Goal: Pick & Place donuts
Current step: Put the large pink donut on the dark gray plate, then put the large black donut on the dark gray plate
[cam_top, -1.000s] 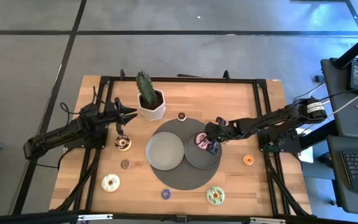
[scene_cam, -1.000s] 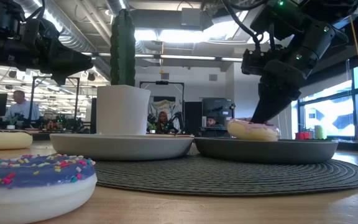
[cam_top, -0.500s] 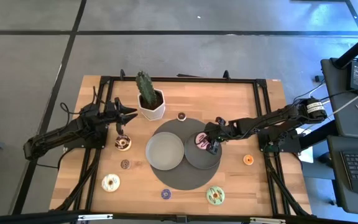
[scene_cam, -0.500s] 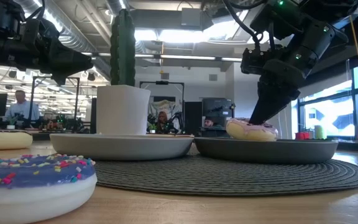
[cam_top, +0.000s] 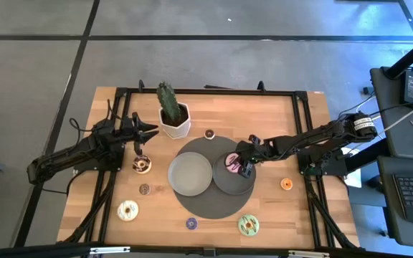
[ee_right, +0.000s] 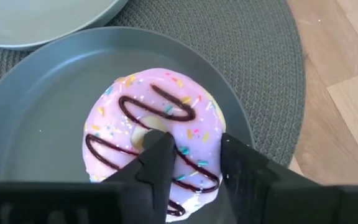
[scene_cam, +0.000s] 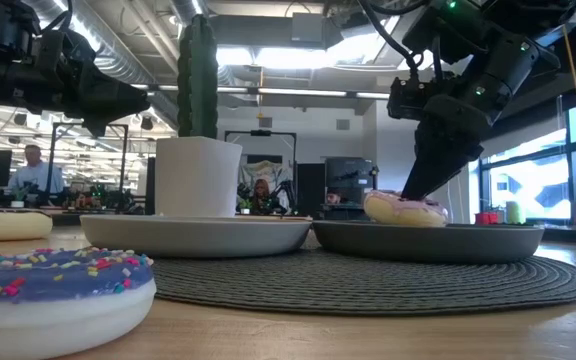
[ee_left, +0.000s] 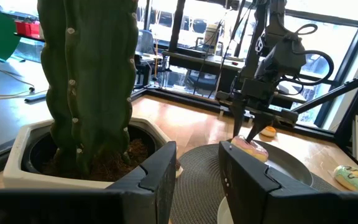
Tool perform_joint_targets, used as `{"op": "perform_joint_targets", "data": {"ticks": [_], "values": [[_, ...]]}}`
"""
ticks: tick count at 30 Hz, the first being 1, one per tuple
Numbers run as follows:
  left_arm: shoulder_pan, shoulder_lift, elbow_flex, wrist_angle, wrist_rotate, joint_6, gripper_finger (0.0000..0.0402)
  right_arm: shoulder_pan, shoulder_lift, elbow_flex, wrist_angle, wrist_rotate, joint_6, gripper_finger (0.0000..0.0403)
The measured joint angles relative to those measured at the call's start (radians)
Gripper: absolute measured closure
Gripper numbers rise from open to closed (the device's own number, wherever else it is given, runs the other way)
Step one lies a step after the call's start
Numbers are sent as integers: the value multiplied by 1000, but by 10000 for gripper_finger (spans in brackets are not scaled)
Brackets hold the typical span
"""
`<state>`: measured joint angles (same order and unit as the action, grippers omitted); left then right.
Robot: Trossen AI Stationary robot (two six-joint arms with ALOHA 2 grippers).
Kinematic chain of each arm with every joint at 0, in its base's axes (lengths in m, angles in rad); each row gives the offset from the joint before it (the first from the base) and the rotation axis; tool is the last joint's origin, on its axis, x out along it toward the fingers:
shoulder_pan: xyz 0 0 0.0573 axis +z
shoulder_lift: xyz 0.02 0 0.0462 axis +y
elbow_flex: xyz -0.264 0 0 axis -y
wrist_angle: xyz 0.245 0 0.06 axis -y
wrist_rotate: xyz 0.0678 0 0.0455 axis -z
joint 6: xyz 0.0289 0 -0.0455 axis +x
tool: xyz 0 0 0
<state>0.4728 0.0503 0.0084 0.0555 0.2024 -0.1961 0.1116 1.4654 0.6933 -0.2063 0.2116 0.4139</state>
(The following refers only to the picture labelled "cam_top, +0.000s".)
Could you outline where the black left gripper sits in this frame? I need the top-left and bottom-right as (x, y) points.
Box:
(121, 111), (160, 156)

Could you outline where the large pink glazed donut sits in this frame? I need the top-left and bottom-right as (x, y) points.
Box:
(224, 152), (242, 174)

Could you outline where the large chocolate glazed donut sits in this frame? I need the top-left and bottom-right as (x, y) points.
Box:
(132, 154), (153, 175)

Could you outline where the large green glazed donut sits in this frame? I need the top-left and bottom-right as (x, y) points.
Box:
(237, 214), (260, 238)

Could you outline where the large white glazed donut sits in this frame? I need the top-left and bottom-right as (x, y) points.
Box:
(116, 199), (140, 222)

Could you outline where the white faceted plant pot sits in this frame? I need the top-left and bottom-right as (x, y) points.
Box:
(158, 102), (192, 140)

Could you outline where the dark grey plate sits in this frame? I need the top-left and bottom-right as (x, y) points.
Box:
(212, 150), (257, 196)

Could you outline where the green cactus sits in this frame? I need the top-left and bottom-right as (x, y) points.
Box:
(156, 81), (183, 123)

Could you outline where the light grey plate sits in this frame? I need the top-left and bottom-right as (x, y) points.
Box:
(167, 151), (214, 197)

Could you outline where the round dark grey woven placemat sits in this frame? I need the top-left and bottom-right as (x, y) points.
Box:
(173, 135), (255, 220)

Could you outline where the white paper sheet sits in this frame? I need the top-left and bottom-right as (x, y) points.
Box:
(341, 146), (362, 188)

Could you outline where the black support beam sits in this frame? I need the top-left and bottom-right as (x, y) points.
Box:
(344, 139), (389, 173)

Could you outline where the dark grey side desk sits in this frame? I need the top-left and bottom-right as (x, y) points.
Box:
(370, 66), (413, 158)

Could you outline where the dark grey keyboard shelf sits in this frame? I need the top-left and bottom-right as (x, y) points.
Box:
(376, 156), (413, 250)

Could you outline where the black rig crossbeam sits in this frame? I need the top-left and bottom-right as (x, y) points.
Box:
(0, 242), (413, 258)

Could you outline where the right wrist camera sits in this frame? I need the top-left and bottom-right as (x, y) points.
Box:
(239, 160), (255, 179)

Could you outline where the black aluminium table frame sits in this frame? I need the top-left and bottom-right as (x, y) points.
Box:
(58, 79), (361, 250)

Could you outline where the silver frame bracket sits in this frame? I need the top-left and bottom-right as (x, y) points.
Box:
(90, 246), (131, 255)
(288, 249), (331, 258)

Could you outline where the white cable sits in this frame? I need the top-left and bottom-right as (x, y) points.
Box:
(384, 95), (413, 133)

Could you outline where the black diagonal rig post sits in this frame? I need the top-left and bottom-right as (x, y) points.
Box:
(385, 30), (413, 80)

